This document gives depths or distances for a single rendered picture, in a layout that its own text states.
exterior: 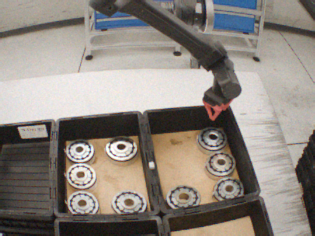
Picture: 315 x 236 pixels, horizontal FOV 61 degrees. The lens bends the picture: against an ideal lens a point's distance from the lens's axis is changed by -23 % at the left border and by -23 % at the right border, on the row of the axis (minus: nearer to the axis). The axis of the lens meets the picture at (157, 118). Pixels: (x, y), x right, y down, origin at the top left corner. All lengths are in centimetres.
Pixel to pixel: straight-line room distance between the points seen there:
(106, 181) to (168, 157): 22
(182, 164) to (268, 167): 41
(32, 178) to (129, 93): 69
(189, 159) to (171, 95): 49
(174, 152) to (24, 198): 56
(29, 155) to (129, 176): 39
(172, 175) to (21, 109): 86
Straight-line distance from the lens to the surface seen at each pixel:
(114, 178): 103
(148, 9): 67
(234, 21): 299
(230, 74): 88
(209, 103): 97
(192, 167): 107
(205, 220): 91
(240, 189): 100
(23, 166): 114
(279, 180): 127
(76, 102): 151
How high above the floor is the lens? 167
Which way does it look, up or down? 44 degrees down
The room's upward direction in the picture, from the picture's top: 2 degrees clockwise
